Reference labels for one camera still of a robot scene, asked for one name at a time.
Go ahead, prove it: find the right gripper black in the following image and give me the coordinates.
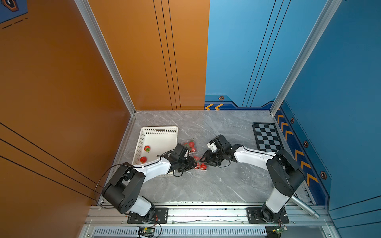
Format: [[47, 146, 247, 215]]
[[198, 149, 225, 166]]

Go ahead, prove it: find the clear plastic clamshell container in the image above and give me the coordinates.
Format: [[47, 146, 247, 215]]
[[183, 140, 197, 154], [193, 154, 207, 171]]

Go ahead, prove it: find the white perforated plastic basket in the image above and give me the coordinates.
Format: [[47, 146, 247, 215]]
[[133, 126, 178, 182]]

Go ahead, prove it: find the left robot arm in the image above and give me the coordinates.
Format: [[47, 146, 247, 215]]
[[101, 144, 197, 221]]

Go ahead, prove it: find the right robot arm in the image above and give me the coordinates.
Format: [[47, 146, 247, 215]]
[[200, 135, 316, 223]]

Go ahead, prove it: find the black white chessboard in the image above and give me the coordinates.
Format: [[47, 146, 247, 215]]
[[252, 122, 284, 152]]

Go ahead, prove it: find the green circuit board left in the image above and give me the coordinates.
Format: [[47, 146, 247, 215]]
[[137, 227, 155, 238]]

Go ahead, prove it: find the green circuit board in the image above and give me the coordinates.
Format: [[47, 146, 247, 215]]
[[137, 227, 155, 238], [265, 227, 288, 238]]

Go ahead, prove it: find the silver microphone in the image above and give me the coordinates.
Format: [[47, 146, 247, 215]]
[[290, 195, 320, 219]]

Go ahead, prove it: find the green circuit board right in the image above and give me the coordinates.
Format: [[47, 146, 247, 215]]
[[265, 227, 288, 238]]

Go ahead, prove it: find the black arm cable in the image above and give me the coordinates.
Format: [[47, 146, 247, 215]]
[[94, 150, 179, 206]]

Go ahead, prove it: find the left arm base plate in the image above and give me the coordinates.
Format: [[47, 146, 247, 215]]
[[127, 207, 169, 224]]

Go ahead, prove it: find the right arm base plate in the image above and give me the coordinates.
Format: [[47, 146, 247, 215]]
[[246, 207, 289, 224]]

